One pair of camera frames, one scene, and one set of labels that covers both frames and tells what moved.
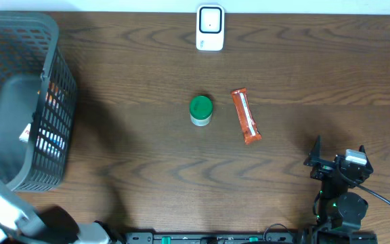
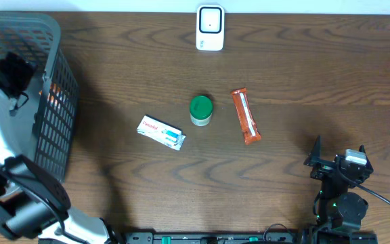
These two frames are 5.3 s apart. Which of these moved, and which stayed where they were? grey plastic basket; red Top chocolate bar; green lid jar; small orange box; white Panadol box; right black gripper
Moved: white Panadol box; small orange box
Stayed: right black gripper; grey plastic basket; red Top chocolate bar; green lid jar
